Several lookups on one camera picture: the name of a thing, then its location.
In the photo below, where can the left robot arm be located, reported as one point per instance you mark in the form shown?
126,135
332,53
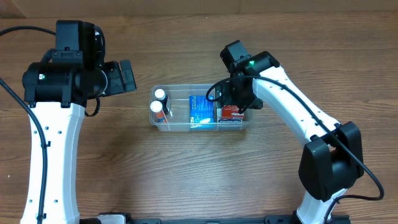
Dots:
56,90

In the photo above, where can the orange tablet tube white cap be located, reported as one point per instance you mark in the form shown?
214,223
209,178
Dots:
156,108

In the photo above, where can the dark bottle white cap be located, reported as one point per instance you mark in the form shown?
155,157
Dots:
163,97

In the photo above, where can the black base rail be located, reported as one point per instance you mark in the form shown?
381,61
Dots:
211,221

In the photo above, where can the red Panadol box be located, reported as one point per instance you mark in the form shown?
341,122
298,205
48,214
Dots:
231,112

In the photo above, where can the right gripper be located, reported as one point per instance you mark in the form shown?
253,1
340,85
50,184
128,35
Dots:
237,101

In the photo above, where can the white blue plaster box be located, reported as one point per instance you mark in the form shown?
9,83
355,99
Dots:
218,115

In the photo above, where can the clear plastic container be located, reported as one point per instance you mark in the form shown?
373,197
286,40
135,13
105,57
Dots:
180,119

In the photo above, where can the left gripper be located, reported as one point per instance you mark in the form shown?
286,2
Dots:
126,76

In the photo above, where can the blue medicine box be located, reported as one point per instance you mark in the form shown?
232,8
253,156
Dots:
202,113

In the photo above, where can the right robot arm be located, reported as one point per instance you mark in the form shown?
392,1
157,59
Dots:
332,156

